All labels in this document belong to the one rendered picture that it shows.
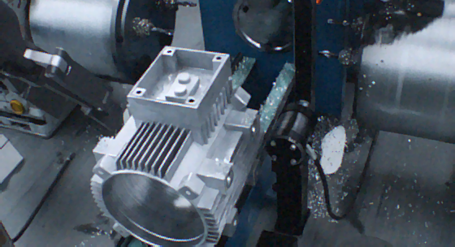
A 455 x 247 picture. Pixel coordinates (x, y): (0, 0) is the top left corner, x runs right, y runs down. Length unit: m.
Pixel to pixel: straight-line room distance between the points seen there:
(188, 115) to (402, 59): 0.33
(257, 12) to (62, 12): 0.37
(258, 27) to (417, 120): 0.39
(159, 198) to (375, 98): 0.36
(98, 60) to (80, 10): 0.10
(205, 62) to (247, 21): 0.33
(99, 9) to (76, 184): 0.35
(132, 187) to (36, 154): 0.44
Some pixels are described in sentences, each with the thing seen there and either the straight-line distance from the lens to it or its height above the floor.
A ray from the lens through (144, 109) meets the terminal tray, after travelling 0.75.
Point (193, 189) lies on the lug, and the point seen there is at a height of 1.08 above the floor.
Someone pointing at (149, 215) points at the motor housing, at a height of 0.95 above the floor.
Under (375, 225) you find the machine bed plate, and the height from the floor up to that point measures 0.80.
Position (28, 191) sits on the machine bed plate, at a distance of 1.18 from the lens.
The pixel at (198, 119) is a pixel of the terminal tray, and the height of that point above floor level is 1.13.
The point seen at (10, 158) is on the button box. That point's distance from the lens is 0.87.
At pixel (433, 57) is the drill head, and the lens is 0.85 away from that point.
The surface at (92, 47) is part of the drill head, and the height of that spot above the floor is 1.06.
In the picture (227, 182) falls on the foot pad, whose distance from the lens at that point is 0.72.
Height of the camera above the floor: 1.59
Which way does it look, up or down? 41 degrees down
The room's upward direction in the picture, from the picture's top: 6 degrees counter-clockwise
